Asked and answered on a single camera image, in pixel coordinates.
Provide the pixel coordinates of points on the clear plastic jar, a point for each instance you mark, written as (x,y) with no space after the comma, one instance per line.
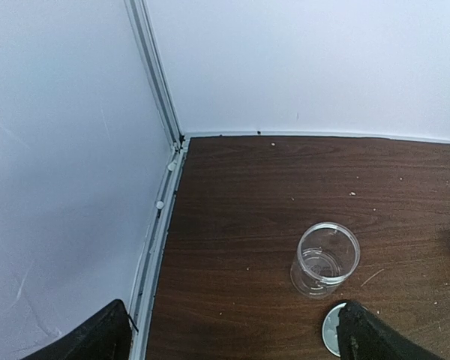
(326,255)

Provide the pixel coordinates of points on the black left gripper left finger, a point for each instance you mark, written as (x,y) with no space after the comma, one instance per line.
(105,335)

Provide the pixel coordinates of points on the aluminium corner post left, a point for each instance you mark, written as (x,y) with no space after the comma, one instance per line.
(141,24)

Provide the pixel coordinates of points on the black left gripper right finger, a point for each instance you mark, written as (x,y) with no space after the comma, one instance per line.
(362,335)

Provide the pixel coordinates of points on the silver metal jar lid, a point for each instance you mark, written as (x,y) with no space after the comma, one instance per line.
(329,329)

